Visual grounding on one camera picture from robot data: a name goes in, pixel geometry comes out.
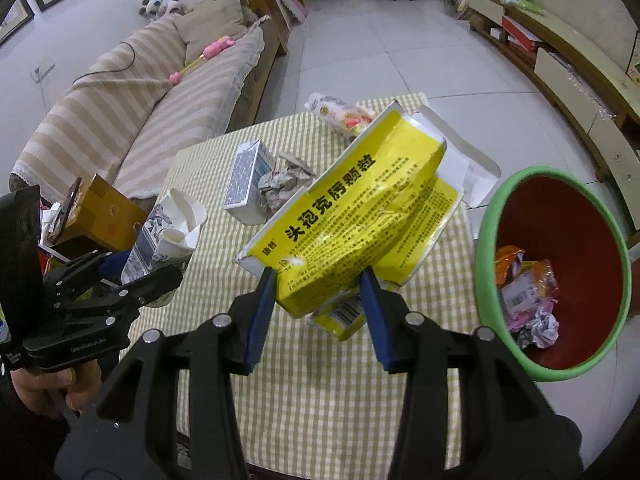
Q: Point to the pink white snack packet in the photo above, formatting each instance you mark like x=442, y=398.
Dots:
x=340, y=117

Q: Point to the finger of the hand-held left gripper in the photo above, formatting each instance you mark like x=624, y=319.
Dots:
x=75, y=271
x=150, y=282

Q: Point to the orange snack wrapper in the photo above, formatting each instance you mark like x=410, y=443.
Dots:
x=507, y=260

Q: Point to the green flat packet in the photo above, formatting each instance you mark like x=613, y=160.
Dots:
x=525, y=5

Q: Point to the beige striped sofa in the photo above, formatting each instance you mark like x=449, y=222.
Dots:
x=100, y=125

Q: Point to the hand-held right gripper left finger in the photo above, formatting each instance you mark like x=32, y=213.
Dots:
x=259, y=320

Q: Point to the brown cardboard box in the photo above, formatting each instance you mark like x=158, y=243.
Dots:
x=100, y=210

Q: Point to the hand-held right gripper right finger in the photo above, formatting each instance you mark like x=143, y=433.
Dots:
x=380, y=320

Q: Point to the clear orange snack packet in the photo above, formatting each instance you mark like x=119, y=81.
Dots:
x=537, y=280

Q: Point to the red bin with green rim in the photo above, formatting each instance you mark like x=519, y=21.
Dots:
x=550, y=220

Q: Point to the red flat box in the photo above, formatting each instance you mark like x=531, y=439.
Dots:
x=520, y=35

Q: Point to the pink toy mallet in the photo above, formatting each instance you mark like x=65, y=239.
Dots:
x=220, y=46

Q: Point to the cream wooden TV cabinet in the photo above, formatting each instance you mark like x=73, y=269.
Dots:
x=575, y=27

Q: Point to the crumpled silver foil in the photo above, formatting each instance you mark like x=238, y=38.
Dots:
x=540, y=332

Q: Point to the blue patterned milk carton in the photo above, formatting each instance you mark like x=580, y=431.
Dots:
x=245, y=180

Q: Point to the person's left hand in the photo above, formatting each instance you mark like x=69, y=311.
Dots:
x=50, y=387

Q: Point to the foam puzzle mats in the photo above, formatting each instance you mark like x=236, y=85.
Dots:
x=295, y=7

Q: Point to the yellow checked tablecloth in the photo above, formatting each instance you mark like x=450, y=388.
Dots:
x=325, y=410

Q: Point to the flower print milk carton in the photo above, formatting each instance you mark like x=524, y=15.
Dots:
x=165, y=240

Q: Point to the beige sofa cushion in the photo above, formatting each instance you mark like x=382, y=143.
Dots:
x=215, y=15

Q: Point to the crumpled printed paper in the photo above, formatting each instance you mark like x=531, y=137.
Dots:
x=285, y=185

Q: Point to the yellow medicine box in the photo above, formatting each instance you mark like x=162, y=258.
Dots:
x=360, y=200

